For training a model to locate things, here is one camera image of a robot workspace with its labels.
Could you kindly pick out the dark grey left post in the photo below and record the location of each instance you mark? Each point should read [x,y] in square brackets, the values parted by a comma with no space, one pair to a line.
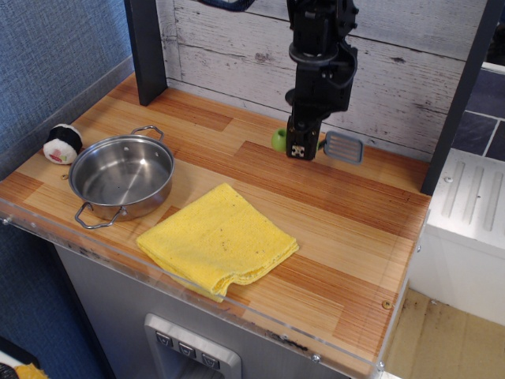
[146,45]

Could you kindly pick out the yellow black object corner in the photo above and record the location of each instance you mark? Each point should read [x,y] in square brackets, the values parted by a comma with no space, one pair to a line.
[13,369]

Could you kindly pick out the dark grey post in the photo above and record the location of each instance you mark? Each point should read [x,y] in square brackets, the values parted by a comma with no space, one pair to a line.
[471,70]
[146,45]

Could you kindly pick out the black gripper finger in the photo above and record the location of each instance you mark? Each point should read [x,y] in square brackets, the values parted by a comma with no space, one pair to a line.
[295,139]
[311,144]

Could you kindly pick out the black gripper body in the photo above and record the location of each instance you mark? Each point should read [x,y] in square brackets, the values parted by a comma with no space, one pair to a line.
[321,89]

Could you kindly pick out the green handled grey spatula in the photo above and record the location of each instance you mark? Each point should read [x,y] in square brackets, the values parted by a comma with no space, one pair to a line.
[335,145]

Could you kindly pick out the stainless steel pot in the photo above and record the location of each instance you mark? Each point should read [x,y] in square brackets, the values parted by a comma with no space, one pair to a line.
[122,178]

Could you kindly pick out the white ridged side counter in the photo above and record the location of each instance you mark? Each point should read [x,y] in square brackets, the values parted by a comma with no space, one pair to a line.
[469,199]

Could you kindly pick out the plush sushi toy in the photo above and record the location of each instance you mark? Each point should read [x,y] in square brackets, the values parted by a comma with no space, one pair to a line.
[63,144]

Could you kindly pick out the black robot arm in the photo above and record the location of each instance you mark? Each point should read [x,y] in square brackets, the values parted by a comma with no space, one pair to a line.
[320,29]

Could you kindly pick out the silver dispenser button panel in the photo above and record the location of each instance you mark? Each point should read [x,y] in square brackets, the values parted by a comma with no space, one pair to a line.
[180,353]

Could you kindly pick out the yellow folded cloth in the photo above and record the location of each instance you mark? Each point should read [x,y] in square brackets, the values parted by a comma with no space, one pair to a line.
[217,240]

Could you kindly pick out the dark grey right post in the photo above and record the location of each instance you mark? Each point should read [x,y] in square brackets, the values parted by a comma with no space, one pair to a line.
[471,70]

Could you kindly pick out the clear acrylic table guard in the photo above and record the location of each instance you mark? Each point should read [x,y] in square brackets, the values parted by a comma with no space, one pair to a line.
[325,312]

